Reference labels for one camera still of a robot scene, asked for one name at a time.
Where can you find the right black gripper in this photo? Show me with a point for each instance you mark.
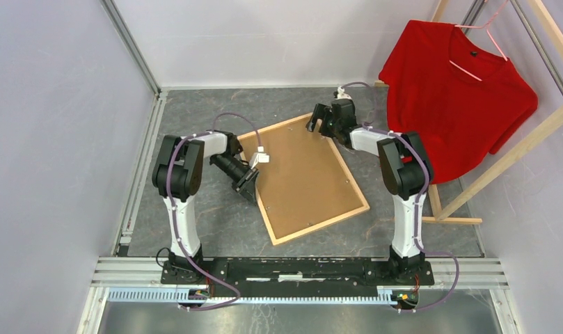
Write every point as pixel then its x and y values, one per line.
pixel 319 113

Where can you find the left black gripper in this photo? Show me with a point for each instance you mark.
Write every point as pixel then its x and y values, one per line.
pixel 246 185

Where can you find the brown backing board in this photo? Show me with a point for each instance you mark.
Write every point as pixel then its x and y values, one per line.
pixel 304 180

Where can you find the wooden picture frame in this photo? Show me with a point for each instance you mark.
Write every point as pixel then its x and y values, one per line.
pixel 318 230

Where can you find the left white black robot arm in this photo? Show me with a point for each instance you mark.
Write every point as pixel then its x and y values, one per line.
pixel 177 175

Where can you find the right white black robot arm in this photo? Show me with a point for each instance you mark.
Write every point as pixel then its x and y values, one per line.
pixel 405 168

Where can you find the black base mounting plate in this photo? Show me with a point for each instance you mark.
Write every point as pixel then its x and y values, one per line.
pixel 294 277

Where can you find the red t-shirt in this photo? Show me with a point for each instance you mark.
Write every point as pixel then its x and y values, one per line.
pixel 463 101

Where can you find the pink clothes hanger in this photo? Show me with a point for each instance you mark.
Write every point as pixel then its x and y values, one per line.
pixel 481 44

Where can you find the wooden clothes rack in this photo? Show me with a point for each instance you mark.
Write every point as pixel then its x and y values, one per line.
pixel 542 131

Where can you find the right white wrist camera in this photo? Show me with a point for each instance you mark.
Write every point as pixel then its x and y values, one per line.
pixel 341 94

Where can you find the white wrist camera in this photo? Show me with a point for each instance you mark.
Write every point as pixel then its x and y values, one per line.
pixel 258 157
pixel 341 94

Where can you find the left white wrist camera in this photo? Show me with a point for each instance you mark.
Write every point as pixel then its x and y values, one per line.
pixel 258 157

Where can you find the aluminium rail frame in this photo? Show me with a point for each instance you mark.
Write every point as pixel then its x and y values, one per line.
pixel 470 295

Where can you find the metal corner post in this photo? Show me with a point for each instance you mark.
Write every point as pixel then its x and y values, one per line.
pixel 127 38

